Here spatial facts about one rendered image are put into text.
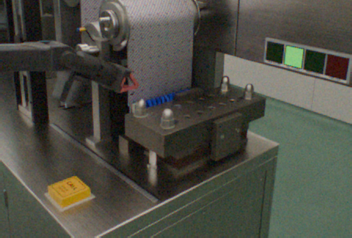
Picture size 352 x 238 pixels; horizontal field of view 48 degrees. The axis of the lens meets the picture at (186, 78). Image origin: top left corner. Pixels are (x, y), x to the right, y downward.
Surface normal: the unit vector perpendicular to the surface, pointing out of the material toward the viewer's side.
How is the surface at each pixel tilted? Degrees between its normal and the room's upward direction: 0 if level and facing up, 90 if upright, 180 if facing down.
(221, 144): 90
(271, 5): 90
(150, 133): 90
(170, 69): 90
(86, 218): 0
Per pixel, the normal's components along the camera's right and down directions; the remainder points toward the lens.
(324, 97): -0.73, 0.18
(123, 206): 0.04, -0.95
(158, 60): 0.69, 0.25
